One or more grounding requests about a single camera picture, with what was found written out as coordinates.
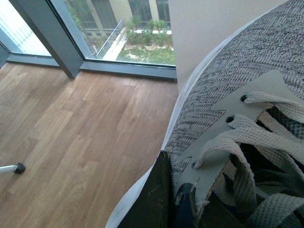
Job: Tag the white leg with black foot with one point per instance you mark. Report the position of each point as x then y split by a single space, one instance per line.
18 168

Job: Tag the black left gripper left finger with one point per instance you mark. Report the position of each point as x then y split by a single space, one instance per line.
151 208

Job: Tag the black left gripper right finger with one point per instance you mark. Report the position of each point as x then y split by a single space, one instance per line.
215 215

